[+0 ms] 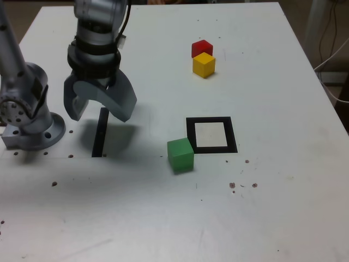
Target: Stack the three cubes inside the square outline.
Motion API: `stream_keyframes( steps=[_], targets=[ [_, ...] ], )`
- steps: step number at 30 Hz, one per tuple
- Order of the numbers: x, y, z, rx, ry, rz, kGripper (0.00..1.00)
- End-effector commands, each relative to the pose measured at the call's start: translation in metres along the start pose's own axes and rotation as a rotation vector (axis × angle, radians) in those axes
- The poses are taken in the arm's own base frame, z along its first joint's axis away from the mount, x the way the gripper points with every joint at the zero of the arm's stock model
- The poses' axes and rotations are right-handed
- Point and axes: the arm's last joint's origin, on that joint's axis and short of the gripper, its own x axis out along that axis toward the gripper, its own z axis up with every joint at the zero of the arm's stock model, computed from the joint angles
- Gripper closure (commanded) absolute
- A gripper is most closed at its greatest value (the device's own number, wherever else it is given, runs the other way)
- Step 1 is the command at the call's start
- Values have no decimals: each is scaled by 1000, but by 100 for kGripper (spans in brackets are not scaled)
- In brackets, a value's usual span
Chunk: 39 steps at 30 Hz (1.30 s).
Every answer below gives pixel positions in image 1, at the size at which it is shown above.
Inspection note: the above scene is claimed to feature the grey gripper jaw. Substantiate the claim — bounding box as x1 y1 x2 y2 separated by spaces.
73 68 137 123
63 73 89 122

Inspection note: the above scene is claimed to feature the green cube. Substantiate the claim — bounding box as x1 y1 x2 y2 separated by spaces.
166 138 195 175

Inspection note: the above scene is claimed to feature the yellow cube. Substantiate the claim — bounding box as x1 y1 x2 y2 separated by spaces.
192 52 216 79

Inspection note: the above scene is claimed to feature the red cube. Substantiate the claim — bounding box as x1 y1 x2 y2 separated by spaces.
191 39 214 58

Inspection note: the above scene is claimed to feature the black tape square outline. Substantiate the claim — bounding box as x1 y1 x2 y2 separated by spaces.
185 116 238 154

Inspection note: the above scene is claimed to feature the black tape strip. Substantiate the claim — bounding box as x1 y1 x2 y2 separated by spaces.
91 107 110 158

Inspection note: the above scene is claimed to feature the white background box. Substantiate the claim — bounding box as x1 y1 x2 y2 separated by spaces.
317 70 349 85

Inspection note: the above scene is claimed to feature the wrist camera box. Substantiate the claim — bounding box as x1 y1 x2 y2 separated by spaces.
116 34 128 50

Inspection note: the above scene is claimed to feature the black background cable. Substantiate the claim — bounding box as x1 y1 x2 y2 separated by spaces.
318 0 340 65

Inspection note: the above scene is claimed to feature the white background cable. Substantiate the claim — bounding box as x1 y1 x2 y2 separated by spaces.
313 35 349 104

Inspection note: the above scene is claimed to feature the white background post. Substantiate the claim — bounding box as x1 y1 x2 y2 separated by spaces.
302 0 332 55

